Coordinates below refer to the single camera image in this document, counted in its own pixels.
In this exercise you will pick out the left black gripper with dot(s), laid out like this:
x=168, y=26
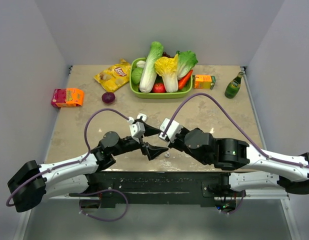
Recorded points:
x=151, y=151

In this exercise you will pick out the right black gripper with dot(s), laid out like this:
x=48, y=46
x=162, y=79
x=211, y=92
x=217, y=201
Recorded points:
x=174, y=144

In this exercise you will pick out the white square charging case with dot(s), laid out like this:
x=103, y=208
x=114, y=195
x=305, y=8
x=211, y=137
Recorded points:
x=142, y=117

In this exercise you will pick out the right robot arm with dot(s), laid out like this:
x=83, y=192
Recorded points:
x=249, y=167

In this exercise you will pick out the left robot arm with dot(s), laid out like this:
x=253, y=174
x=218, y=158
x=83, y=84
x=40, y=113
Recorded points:
x=34, y=182

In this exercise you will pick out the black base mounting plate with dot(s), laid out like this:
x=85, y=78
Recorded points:
x=205, y=189

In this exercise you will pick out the green plastic basket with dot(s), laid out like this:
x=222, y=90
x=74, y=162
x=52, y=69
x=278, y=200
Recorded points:
x=174, y=95

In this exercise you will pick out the red apple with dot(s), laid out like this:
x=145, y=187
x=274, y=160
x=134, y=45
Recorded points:
x=158, y=88

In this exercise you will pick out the purple red onion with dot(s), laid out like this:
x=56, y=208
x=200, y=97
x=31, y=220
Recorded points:
x=108, y=98

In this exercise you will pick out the orange carrot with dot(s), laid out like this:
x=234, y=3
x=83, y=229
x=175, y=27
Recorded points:
x=183, y=81

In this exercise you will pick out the green napa cabbage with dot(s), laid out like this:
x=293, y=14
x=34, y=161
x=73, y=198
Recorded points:
x=149, y=73

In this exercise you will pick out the orange juice carton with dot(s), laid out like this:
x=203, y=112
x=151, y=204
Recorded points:
x=201, y=81

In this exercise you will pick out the round green cabbage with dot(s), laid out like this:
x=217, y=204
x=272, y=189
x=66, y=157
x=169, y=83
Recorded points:
x=136, y=75

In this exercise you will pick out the yellow Lays chips bag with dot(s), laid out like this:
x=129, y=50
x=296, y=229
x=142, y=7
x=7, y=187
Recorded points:
x=114, y=77

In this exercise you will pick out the yellow napa cabbage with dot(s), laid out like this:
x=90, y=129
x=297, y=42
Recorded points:
x=167, y=68

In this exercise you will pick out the white garlic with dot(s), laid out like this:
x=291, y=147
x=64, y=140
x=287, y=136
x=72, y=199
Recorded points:
x=141, y=64

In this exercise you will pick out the green Perrier glass bottle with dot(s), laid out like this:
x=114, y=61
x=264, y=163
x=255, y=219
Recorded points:
x=234, y=86

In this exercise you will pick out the green leafy cabbage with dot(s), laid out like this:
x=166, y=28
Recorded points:
x=187, y=60

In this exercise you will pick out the dark red grapes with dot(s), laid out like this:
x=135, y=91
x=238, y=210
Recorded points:
x=164, y=54

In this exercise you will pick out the orange pink snack box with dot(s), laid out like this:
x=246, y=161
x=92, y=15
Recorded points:
x=67, y=97

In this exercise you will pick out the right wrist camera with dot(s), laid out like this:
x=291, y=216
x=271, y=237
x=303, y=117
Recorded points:
x=170, y=135

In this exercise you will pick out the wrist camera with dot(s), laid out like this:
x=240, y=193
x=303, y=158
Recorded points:
x=170, y=135
x=137, y=130

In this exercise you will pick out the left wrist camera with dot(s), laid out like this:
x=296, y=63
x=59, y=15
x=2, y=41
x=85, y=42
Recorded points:
x=137, y=130

